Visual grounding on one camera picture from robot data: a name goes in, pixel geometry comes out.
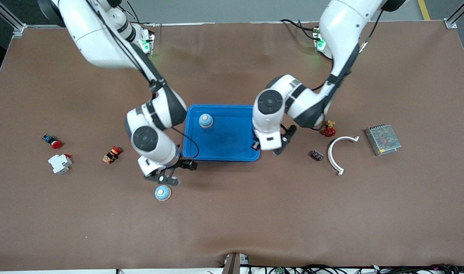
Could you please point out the blue bell with beige button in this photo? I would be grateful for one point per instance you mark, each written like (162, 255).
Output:
(163, 193)
(205, 121)

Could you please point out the short black printed capacitor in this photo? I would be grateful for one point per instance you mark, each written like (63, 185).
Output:
(317, 155)

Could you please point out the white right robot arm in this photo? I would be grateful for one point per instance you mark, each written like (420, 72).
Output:
(98, 38)

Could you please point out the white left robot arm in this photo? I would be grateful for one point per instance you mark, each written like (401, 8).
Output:
(342, 30)

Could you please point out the brass valve with red handwheel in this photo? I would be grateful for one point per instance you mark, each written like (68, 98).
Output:
(329, 132)

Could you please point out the blue plastic tray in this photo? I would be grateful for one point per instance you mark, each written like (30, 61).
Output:
(224, 140)

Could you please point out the brown table mat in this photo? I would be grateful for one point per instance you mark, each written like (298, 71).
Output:
(232, 213)

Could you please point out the perforated metal power supply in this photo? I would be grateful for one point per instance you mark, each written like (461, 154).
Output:
(383, 139)

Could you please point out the white circuit breaker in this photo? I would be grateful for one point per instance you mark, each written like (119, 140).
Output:
(59, 164)

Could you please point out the white curved plastic bracket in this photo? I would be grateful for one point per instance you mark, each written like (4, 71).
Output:
(330, 156)

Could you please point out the orange red emergency switch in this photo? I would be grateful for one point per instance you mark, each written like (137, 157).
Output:
(110, 156)

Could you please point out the red push button switch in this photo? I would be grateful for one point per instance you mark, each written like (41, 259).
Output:
(56, 144)

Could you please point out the aluminium frame profile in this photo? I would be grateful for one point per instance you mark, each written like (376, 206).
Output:
(18, 29)
(450, 23)

